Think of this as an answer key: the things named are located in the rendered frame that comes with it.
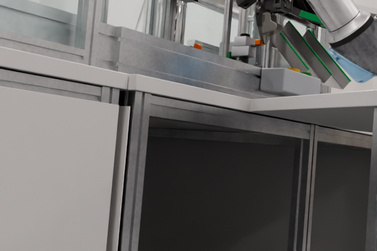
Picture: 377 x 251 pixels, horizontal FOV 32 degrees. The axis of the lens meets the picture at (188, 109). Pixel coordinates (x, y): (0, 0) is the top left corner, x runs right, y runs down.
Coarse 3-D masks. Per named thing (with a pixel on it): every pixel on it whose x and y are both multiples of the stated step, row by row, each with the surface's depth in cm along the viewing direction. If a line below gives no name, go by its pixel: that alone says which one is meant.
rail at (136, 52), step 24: (120, 48) 128; (144, 48) 133; (168, 48) 140; (192, 48) 146; (144, 72) 134; (168, 72) 140; (192, 72) 147; (216, 72) 154; (240, 72) 163; (240, 96) 162; (264, 96) 173
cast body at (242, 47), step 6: (240, 36) 195; (246, 36) 194; (234, 42) 196; (240, 42) 195; (246, 42) 194; (252, 42) 196; (234, 48) 196; (240, 48) 195; (246, 48) 193; (252, 48) 194; (234, 54) 196; (240, 54) 194; (246, 54) 193; (252, 54) 194
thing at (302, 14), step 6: (294, 0) 228; (300, 0) 226; (294, 6) 227; (300, 6) 225; (294, 12) 211; (300, 12) 209; (306, 12) 210; (312, 12) 222; (306, 18) 212; (312, 18) 213; (318, 18) 215
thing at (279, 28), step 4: (272, 16) 194; (276, 16) 193; (272, 20) 194; (276, 20) 193; (280, 28) 192; (268, 32) 193; (272, 32) 193; (276, 32) 192; (268, 36) 193; (268, 40) 193; (264, 44) 192
